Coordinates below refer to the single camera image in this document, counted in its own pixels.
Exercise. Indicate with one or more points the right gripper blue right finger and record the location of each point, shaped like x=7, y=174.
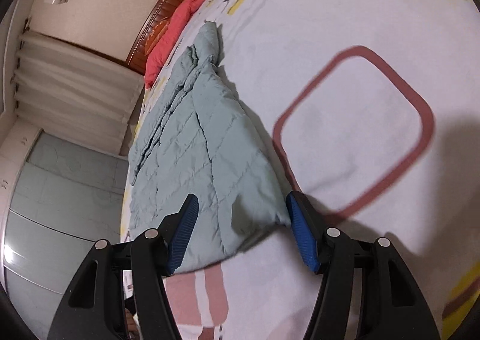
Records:
x=392, y=305

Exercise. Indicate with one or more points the red pillow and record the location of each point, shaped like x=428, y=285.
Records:
x=165, y=40

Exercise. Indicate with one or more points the light green quilted jacket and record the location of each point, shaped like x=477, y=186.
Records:
x=197, y=139

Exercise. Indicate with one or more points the white patterned bed sheet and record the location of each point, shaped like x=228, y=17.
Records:
x=370, y=108

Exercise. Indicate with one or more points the brown wooden headboard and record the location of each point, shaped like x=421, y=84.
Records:
x=165, y=6

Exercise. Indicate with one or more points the cream striped curtain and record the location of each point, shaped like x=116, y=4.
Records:
x=74, y=94

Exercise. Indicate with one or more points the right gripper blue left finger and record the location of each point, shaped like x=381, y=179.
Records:
x=93, y=304

